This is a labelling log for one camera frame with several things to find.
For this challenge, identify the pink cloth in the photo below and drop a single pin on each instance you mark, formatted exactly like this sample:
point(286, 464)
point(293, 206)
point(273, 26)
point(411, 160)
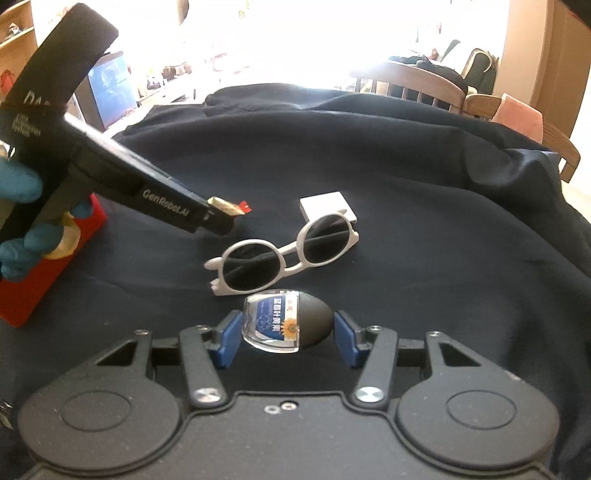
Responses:
point(517, 117)

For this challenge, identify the red storage box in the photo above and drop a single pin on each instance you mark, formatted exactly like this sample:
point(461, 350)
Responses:
point(51, 286)

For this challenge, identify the dark blue cloth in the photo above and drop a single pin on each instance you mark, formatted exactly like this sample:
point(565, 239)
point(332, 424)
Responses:
point(438, 221)

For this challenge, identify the person's left hand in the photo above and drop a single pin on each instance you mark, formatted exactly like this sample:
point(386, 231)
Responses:
point(18, 184)

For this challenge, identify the small white square box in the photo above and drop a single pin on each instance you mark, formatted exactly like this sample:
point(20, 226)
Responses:
point(328, 205)

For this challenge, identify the wooden door panel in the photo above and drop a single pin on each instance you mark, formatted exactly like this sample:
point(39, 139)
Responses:
point(540, 55)

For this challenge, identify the wooden shelf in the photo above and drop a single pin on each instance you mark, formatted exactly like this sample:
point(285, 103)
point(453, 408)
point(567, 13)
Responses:
point(16, 41)

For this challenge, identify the green armchair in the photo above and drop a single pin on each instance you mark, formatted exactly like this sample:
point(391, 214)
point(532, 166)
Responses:
point(482, 69)

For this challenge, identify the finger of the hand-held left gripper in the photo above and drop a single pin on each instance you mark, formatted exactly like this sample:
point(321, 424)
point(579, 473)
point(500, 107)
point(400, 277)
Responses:
point(221, 224)

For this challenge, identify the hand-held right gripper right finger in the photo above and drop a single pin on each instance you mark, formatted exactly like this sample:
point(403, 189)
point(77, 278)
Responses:
point(347, 340)

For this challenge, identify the red gold snack packet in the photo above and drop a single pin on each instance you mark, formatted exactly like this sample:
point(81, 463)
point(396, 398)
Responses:
point(226, 206)

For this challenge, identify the black framed blue screen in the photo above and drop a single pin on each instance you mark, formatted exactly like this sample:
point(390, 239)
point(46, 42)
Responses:
point(113, 87)

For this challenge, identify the dark clothes pile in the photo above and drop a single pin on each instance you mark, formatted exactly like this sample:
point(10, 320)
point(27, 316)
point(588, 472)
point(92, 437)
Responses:
point(425, 67)

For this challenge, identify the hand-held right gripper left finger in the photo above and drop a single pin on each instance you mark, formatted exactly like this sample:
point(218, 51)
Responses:
point(226, 342)

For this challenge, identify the white round sunglasses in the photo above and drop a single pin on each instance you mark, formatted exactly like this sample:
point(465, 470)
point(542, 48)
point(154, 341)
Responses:
point(251, 267)

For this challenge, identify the clear bottle with black cap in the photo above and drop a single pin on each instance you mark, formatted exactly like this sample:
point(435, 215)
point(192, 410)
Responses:
point(286, 323)

